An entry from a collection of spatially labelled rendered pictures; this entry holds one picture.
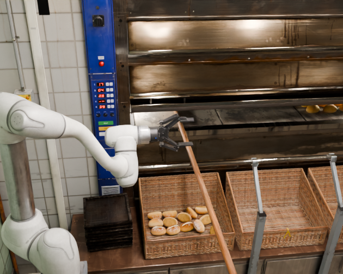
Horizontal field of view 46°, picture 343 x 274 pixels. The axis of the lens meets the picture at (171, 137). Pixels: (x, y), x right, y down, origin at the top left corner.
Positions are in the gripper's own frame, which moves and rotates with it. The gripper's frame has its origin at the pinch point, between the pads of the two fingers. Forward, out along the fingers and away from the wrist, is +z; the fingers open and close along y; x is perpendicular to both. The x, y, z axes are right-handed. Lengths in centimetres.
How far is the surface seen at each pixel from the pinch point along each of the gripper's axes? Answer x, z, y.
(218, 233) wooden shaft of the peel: 41, 6, 28
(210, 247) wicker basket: -6, 17, 86
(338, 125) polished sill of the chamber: -53, 113, 33
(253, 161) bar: -17, 41, 32
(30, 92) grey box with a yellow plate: -51, -83, -2
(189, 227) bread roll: -25, 7, 86
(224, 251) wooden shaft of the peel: 52, 6, 29
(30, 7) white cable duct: -55, -76, -48
